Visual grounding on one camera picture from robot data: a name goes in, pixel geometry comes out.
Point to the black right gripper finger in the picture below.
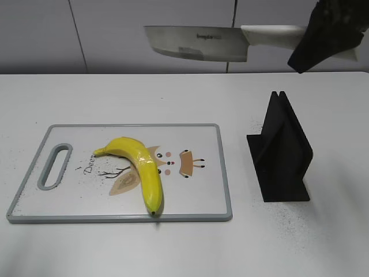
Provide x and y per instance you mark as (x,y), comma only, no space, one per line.
(333,27)

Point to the white-handled kitchen knife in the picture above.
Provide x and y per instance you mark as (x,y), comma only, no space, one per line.
(221,44)

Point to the yellow plastic banana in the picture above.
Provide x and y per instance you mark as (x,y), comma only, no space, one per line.
(137,153)

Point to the black knife stand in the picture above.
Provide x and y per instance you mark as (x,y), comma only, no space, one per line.
(281,153)

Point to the white grey-rimmed cutting board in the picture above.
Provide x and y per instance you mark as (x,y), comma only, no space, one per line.
(66,183)

